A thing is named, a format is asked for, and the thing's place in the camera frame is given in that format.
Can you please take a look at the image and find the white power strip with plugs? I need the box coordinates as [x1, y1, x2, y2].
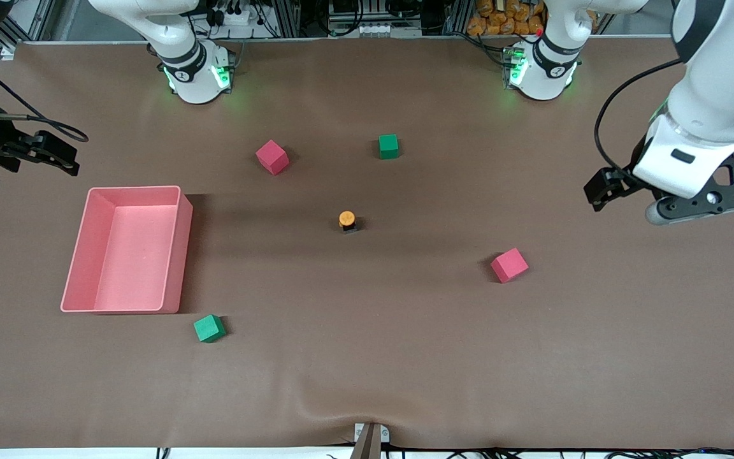
[208, 0, 263, 27]

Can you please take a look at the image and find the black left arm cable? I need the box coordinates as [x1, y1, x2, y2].
[594, 59, 683, 173]

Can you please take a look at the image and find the pink plastic tray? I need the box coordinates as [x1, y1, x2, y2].
[60, 186, 194, 315]

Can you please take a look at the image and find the aluminium frame rail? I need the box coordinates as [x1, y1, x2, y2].
[0, 0, 57, 52]

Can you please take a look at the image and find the brown table mat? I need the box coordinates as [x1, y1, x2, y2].
[0, 37, 734, 450]

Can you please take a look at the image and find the orange lumpy toy pile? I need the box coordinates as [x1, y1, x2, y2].
[467, 0, 547, 37]

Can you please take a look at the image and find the pink foam cube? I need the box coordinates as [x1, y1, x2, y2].
[490, 247, 530, 284]
[255, 140, 291, 176]

